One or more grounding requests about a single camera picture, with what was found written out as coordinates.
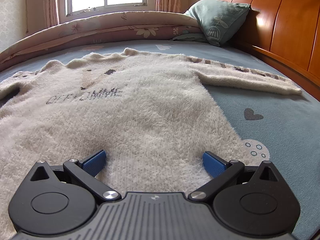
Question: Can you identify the teal printed pillow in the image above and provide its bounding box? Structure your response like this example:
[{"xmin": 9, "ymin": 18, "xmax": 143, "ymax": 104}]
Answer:
[{"xmin": 184, "ymin": 0, "xmax": 252, "ymax": 47}]

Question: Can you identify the wooden headboard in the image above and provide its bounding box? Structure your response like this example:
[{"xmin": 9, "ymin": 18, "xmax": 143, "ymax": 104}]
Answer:
[{"xmin": 205, "ymin": 0, "xmax": 320, "ymax": 100}]

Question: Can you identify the hanging pull cord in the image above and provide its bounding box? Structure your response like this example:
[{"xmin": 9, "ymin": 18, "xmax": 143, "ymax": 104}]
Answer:
[{"xmin": 25, "ymin": 0, "xmax": 30, "ymax": 33}]

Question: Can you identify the cream fuzzy sweater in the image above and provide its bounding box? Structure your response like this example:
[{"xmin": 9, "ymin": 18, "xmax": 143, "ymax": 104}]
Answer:
[{"xmin": 0, "ymin": 47, "xmax": 303, "ymax": 240}]

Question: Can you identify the folded pink floral quilt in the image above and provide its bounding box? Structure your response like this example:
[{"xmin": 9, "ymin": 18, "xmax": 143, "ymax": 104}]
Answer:
[{"xmin": 0, "ymin": 10, "xmax": 204, "ymax": 67}]

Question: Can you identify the flat teal pillow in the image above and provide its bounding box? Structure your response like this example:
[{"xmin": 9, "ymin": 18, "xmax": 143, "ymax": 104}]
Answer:
[{"xmin": 171, "ymin": 33, "xmax": 209, "ymax": 43}]

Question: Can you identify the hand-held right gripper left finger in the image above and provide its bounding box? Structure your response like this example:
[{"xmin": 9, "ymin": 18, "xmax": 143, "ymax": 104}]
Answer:
[{"xmin": 29, "ymin": 150, "xmax": 122, "ymax": 202}]

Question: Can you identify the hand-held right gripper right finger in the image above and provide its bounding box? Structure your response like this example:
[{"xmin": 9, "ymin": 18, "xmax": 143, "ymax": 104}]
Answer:
[{"xmin": 187, "ymin": 151, "xmax": 284, "ymax": 202}]

